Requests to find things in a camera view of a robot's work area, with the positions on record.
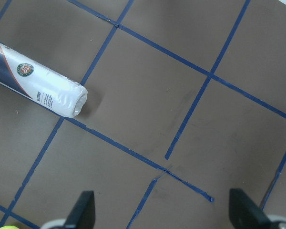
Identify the tennis ball bottom right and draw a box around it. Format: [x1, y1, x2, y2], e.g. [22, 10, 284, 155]
[0, 225, 20, 229]

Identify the white tennis ball can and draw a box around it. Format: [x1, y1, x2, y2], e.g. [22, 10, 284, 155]
[0, 43, 88, 118]

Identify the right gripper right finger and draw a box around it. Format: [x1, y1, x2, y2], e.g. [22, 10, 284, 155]
[229, 188, 276, 229]

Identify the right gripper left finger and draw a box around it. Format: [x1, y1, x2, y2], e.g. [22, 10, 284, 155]
[63, 190, 96, 229]

